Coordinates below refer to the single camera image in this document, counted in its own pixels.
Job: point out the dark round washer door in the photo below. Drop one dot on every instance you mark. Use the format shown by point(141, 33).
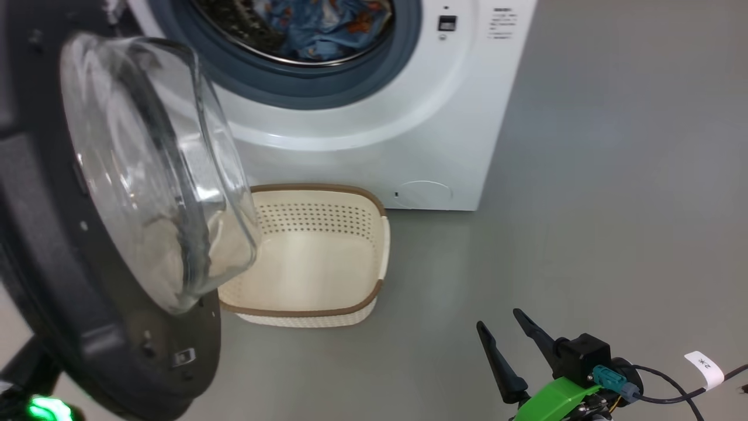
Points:
point(35, 234)

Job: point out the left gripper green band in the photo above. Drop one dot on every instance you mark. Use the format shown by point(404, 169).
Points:
point(49, 409)

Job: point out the steel washer drum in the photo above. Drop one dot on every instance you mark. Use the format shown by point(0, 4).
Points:
point(234, 23)

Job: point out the teal right camera connector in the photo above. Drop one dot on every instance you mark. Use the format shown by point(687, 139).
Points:
point(608, 379)

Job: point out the cream perforated laundry basket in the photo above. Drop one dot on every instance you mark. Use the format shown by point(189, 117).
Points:
point(315, 263)

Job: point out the round drain filter cover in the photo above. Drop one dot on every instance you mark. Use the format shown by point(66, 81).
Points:
point(423, 194)

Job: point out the grey rubber door gasket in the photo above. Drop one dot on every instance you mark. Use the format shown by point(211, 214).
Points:
point(304, 88)

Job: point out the white front-load washing machine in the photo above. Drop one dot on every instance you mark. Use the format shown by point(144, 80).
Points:
point(438, 117)

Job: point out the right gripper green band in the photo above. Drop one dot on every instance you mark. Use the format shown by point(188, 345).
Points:
point(555, 403)

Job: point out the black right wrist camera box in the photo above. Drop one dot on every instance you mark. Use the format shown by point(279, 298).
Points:
point(584, 356)

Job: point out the blue cartoon print clothing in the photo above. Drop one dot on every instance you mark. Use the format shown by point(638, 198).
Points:
point(327, 29)

